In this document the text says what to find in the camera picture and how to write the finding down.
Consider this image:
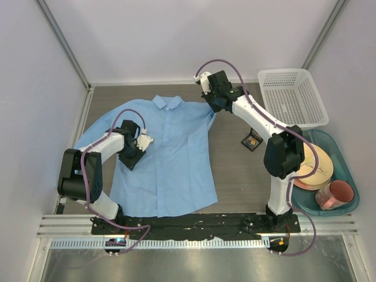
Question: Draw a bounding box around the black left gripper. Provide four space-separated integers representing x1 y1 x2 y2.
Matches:
118 142 146 170

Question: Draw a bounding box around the light blue button shirt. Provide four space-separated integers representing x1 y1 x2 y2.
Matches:
75 95 218 217

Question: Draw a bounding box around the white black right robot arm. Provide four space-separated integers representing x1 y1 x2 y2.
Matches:
195 70 304 232

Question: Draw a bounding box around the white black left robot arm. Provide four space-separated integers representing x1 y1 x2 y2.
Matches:
57 120 154 234

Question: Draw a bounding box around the black brooch box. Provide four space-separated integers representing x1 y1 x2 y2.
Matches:
241 128 263 152

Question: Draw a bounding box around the white plastic mesh basket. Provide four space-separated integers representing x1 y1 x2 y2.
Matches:
258 68 329 130

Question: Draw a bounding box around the pink plate under cream plate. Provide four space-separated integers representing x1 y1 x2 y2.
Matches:
294 179 323 191

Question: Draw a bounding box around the cream bird pattern plate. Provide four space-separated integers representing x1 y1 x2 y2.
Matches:
297 143 334 186

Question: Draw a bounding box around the teal plastic tray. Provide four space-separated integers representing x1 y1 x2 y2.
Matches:
292 129 360 217

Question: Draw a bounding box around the pink ceramic mug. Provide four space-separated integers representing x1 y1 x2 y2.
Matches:
315 180 355 210

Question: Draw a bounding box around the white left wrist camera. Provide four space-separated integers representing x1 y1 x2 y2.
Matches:
136 128 154 152

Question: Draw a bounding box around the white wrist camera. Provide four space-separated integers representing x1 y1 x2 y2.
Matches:
193 72 211 95
136 128 154 152

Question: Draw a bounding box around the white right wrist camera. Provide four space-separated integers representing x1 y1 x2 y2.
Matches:
193 72 211 95

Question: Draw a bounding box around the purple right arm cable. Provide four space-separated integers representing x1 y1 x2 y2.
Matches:
195 59 321 258

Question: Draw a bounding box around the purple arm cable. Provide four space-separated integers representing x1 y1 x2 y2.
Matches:
80 108 152 256
195 59 321 258

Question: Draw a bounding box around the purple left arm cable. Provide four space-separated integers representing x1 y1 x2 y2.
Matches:
80 108 152 256

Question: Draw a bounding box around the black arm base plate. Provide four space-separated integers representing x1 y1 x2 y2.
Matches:
90 213 301 241

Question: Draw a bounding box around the white slotted cable duct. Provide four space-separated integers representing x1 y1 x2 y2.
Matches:
49 237 270 250

